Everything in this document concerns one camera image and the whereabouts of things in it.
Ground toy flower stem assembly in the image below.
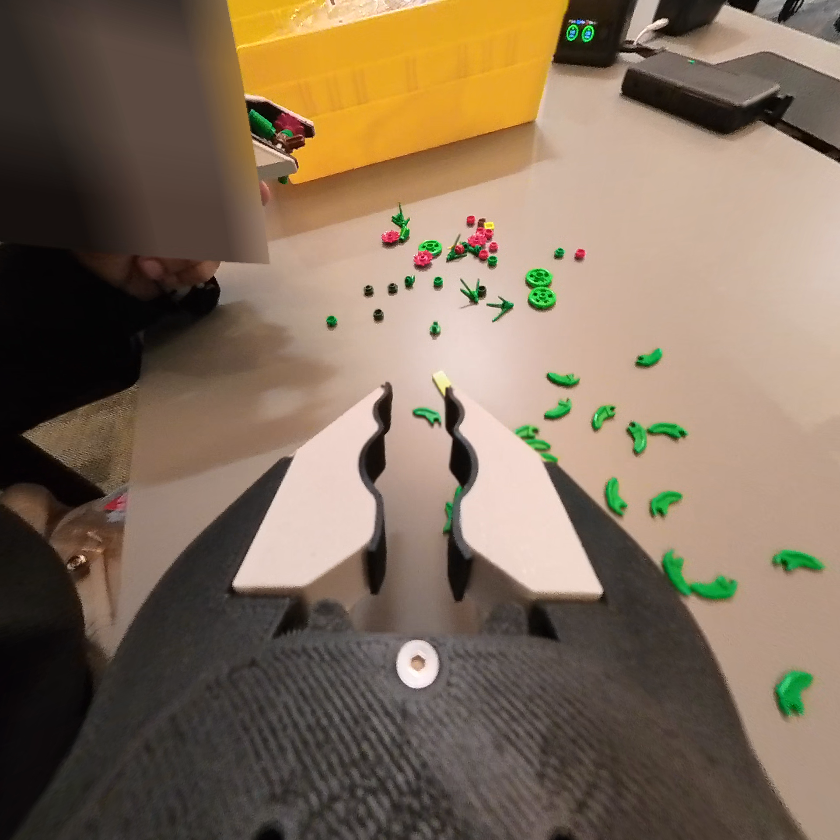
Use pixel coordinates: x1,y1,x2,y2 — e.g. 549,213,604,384
248,108,308,185

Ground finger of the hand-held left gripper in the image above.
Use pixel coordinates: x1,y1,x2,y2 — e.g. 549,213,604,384
245,94,317,140
252,141,301,186

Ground scattered green leaf pieces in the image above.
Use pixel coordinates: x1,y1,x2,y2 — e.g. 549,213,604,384
412,346,826,718

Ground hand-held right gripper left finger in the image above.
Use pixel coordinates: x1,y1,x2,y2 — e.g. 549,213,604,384
230,382,395,614

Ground yellow plastic bin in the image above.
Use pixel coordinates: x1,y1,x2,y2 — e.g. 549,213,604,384
235,0,571,186

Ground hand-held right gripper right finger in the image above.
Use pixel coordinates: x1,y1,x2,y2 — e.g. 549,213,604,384
444,386,605,627

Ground dark grey desk cover panel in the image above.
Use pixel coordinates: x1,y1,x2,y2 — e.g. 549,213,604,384
712,49,840,161

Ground black power bank green display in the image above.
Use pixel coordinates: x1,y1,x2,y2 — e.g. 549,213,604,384
553,0,636,67

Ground person's left hand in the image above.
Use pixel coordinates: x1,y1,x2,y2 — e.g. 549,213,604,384
79,252,223,299

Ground group of pink round studs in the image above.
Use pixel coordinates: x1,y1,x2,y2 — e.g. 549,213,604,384
465,215,586,262

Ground black charger box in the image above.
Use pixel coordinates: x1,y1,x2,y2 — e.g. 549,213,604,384
653,0,723,37

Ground black power adapter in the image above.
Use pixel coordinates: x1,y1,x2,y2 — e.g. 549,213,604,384
620,51,795,135

